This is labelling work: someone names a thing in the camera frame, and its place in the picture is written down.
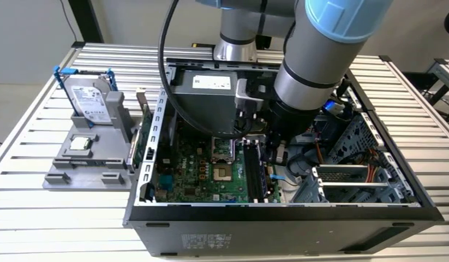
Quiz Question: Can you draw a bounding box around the green motherboard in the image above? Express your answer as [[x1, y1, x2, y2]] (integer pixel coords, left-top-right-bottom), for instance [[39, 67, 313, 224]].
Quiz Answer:
[[155, 133, 283, 204]]

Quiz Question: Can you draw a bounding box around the black RAM slot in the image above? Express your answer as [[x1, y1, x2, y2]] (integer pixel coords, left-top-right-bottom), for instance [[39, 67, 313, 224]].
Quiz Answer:
[[243, 139, 260, 203], [252, 139, 271, 203]]

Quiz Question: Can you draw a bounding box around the grey parts rack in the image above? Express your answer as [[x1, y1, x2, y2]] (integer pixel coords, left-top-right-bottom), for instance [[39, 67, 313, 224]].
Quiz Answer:
[[44, 91, 145, 190]]

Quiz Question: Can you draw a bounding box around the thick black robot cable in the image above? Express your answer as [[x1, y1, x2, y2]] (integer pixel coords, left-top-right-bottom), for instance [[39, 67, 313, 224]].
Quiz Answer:
[[157, 0, 253, 138]]

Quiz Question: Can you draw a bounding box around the silver CPU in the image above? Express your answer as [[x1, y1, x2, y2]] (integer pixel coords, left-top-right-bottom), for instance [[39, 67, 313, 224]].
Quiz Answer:
[[69, 136, 92, 151]]

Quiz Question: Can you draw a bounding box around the black looped cable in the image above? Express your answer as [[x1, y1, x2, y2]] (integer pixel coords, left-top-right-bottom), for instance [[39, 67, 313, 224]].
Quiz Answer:
[[287, 154, 320, 181]]

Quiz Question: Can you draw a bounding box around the metal side table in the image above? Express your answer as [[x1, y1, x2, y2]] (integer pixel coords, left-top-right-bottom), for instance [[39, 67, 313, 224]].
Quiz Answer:
[[424, 58, 449, 121]]

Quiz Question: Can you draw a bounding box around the black open PC case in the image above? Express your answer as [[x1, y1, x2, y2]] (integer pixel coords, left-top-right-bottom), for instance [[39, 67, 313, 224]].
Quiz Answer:
[[121, 57, 445, 257]]

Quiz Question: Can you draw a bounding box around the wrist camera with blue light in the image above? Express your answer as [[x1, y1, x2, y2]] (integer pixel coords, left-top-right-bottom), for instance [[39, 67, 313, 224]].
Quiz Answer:
[[323, 100, 348, 117]]

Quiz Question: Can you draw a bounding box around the RAM stick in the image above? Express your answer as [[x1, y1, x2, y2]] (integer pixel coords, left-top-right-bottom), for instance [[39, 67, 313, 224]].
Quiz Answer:
[[259, 143, 272, 193]]

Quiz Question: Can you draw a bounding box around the coloured power wire bundle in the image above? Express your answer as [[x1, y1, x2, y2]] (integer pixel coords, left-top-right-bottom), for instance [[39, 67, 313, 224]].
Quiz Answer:
[[360, 148, 381, 183]]

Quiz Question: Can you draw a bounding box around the thin metal locking lever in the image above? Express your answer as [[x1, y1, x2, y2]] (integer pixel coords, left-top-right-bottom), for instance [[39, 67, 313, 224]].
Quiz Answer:
[[232, 138, 245, 162]]

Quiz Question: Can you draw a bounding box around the black metal post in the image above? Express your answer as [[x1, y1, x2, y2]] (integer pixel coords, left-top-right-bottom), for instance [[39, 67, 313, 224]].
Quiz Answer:
[[67, 0, 105, 44]]

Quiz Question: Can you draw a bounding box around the orange wire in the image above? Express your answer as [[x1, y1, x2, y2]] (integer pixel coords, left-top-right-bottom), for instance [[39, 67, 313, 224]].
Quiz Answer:
[[313, 139, 325, 166]]

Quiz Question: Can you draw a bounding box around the green graphics card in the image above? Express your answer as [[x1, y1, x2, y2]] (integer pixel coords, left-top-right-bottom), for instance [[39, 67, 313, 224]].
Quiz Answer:
[[128, 87, 155, 174]]

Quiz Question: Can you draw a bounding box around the metal socket cover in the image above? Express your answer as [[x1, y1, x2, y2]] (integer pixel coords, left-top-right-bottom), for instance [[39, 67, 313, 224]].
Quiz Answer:
[[211, 136, 236, 162]]

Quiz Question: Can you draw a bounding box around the hard disk in blue carrier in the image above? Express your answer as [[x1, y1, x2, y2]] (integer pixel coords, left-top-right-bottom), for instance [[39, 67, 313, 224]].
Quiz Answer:
[[52, 65, 117, 128]]

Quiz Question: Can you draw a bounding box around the grey power supply unit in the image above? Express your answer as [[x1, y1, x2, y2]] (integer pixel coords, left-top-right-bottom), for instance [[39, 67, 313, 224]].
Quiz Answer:
[[169, 69, 241, 137]]

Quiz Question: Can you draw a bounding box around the CPU socket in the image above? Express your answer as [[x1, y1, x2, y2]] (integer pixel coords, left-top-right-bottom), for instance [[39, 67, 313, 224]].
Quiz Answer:
[[211, 160, 235, 182]]

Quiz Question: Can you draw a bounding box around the CPU cooler with wires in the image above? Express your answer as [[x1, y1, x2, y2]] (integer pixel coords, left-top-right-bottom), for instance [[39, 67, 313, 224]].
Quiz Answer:
[[233, 117, 271, 136]]

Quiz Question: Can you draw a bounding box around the metal disk bay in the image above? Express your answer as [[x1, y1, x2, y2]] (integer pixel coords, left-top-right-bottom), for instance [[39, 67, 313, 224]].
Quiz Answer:
[[293, 163, 415, 204]]

